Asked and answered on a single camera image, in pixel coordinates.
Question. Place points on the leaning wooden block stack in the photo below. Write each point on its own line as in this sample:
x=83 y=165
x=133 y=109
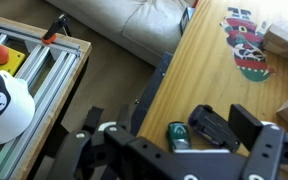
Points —
x=284 y=41

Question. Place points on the wooden table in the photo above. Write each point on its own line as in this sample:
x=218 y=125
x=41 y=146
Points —
x=197 y=73

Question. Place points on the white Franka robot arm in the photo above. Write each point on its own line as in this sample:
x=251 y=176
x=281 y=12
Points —
x=14 y=113

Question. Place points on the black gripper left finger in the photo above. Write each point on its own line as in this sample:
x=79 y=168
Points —
x=84 y=156

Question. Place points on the white leather sofa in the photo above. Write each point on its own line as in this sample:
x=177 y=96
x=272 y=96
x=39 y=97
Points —
x=134 y=23

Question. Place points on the green toy car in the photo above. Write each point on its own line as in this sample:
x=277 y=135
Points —
x=179 y=136

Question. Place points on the red green Santa cutout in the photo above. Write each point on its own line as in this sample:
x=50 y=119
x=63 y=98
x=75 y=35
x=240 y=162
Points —
x=247 y=43

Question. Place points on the yellow emergency stop button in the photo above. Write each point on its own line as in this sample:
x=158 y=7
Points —
x=14 y=60

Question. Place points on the orange black clamp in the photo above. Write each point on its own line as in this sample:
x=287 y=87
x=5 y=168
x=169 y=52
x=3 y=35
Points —
x=49 y=38

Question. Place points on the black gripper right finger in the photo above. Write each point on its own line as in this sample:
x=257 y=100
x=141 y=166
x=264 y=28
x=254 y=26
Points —
x=270 y=150

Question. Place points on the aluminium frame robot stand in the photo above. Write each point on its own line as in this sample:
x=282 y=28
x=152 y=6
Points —
x=50 y=76

